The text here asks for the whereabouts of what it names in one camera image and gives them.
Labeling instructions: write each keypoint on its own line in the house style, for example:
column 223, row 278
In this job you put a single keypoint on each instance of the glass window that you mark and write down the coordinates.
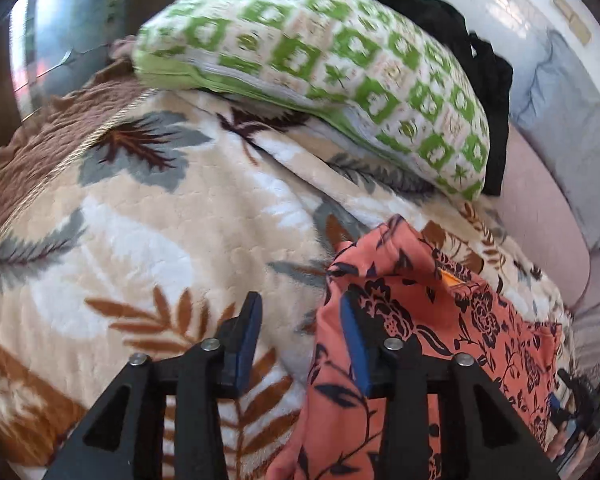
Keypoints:
column 65, row 20

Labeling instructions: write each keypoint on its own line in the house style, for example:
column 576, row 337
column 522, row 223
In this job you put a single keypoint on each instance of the green patterned pillow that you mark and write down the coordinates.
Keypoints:
column 305, row 50

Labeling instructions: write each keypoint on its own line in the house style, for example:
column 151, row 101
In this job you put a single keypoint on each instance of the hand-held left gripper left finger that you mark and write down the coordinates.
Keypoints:
column 245, row 345

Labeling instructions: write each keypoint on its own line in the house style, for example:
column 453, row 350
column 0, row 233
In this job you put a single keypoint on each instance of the grey-blue pillow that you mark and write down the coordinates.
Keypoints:
column 580, row 125

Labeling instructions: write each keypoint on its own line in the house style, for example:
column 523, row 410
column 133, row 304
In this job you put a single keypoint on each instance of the pink bed sheet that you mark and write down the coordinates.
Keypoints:
column 545, row 210

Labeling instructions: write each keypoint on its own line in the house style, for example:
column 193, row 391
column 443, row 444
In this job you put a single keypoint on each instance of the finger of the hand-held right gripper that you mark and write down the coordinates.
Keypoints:
column 570, row 390

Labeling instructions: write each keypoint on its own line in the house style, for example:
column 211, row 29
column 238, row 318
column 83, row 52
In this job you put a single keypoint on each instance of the cream leaf-print blanket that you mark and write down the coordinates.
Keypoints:
column 180, row 220

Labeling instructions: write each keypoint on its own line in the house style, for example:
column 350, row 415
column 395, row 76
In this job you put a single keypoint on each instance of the orange floral garment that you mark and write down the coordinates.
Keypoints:
column 410, row 285

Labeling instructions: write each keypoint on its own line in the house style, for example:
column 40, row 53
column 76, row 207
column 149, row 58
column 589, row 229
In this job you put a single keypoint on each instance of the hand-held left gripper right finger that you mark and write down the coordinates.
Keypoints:
column 356, row 350

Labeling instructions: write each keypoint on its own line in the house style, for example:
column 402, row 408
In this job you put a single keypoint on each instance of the brown quilted bedspread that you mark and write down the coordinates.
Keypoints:
column 40, row 150

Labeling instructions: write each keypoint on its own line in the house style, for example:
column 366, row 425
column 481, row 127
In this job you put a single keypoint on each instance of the grey striped cloth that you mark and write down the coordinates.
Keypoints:
column 597, row 340

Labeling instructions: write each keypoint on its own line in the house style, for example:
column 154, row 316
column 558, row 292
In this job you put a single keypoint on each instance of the black cloth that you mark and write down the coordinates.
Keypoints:
column 490, row 85

